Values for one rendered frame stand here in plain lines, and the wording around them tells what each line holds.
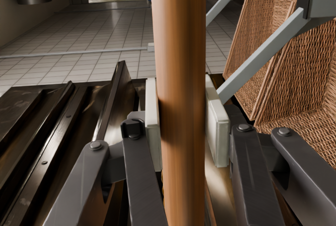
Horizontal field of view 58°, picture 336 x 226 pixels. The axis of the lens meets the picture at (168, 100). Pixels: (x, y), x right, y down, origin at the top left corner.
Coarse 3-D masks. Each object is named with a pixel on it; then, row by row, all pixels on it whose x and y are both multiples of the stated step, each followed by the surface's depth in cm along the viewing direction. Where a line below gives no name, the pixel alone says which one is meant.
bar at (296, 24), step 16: (224, 0) 97; (304, 0) 51; (320, 0) 50; (208, 16) 99; (304, 16) 52; (320, 16) 51; (288, 32) 53; (272, 48) 55; (256, 64) 56; (240, 80) 57; (224, 96) 58; (208, 192) 42; (208, 208) 39; (208, 224) 37
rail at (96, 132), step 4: (116, 64) 165; (116, 68) 158; (116, 72) 153; (112, 76) 149; (112, 80) 144; (112, 84) 139; (108, 88) 136; (108, 92) 131; (108, 96) 127; (104, 100) 125; (104, 104) 121; (104, 108) 117; (100, 112) 115; (104, 112) 115; (100, 116) 112; (100, 120) 109; (96, 124) 107; (100, 124) 106; (96, 128) 104; (96, 132) 102; (92, 136) 100; (96, 136) 100; (92, 140) 98
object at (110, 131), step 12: (120, 72) 151; (120, 84) 143; (132, 84) 174; (120, 96) 136; (132, 96) 164; (108, 108) 116; (120, 108) 130; (132, 108) 156; (108, 120) 108; (120, 120) 125; (108, 132) 104; (120, 132) 120; (108, 144) 101; (120, 192) 100; (120, 204) 97; (108, 216) 84
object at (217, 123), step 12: (216, 96) 18; (216, 108) 17; (216, 120) 16; (228, 120) 16; (216, 132) 16; (228, 132) 16; (216, 144) 16; (228, 144) 16; (216, 156) 16; (228, 156) 17
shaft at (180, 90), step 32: (160, 0) 16; (192, 0) 15; (160, 32) 16; (192, 32) 16; (160, 64) 17; (192, 64) 17; (160, 96) 18; (192, 96) 18; (160, 128) 20; (192, 128) 19; (192, 160) 20; (192, 192) 21; (192, 224) 22
